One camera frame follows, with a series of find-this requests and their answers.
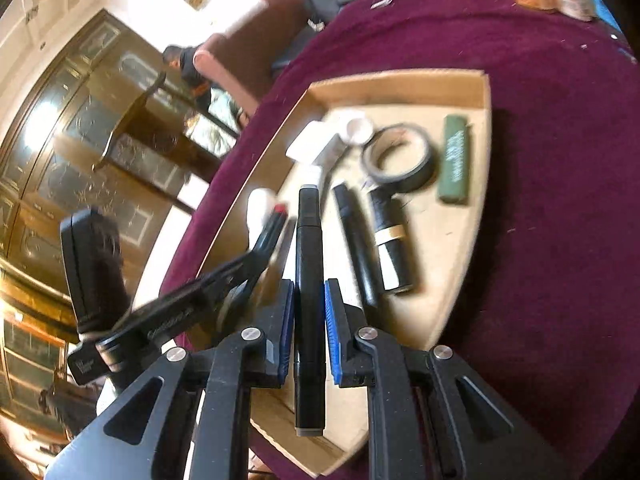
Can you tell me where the white charger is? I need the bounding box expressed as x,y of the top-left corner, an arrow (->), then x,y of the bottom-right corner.
285,121 -> 333,163

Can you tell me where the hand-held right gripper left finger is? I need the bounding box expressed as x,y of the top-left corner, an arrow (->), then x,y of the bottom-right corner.
45,280 -> 296,480

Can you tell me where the black tape roll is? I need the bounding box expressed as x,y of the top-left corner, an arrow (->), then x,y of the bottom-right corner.
361,122 -> 441,193

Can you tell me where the cardboard box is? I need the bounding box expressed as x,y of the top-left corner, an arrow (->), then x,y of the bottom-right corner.
132,69 -> 496,478

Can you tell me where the green lighter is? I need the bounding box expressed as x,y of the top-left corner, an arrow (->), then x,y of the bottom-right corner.
436,114 -> 473,206

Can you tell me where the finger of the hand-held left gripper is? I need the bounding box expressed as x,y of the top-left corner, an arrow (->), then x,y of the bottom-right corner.
217,230 -> 283,328

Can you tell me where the dark wooden glass cabinet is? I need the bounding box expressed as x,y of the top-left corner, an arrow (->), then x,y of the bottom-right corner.
0,7 -> 241,461

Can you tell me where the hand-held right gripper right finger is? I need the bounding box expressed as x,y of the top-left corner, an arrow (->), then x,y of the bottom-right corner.
324,279 -> 561,480

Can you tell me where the black roll with beige band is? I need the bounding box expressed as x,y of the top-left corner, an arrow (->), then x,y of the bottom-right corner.
367,187 -> 416,296

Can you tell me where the white tube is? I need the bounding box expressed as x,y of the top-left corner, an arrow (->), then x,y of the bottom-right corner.
246,187 -> 276,241

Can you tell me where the pinkish brown chair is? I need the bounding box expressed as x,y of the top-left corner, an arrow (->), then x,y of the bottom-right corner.
194,0 -> 321,121

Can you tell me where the black marker with grey ends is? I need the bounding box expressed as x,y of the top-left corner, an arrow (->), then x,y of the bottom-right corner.
294,185 -> 327,437

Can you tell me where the white bottle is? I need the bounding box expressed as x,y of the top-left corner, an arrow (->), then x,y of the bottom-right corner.
312,110 -> 375,171

